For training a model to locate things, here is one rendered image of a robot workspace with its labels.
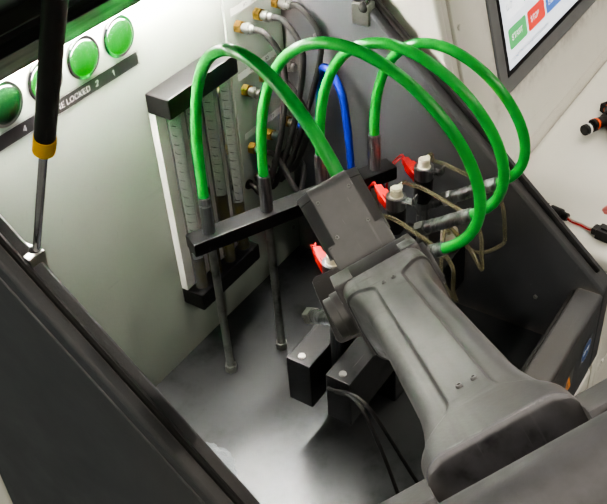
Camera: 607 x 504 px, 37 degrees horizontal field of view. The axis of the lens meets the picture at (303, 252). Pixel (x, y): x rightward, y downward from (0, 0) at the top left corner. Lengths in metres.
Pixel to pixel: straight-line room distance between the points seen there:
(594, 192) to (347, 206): 0.86
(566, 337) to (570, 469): 1.01
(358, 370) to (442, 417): 0.83
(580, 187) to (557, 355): 0.36
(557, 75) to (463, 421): 1.37
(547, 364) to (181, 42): 0.64
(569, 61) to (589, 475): 1.48
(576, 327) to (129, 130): 0.66
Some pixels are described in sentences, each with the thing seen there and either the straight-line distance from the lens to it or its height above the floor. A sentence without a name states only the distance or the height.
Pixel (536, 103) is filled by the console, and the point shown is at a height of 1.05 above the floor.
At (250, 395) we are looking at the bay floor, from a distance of 1.38.
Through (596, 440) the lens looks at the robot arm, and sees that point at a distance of 0.30.
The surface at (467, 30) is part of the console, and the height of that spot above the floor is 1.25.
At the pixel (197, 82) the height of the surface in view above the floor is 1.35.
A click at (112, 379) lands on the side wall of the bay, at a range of 0.90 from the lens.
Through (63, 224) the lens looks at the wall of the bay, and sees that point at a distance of 1.14.
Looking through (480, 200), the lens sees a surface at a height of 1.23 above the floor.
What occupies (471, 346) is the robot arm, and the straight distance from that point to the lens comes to 0.42.
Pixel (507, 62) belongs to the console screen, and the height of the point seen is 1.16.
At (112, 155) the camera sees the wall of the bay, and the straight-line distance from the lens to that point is 1.17.
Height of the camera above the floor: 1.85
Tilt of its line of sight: 39 degrees down
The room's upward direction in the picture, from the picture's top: 5 degrees counter-clockwise
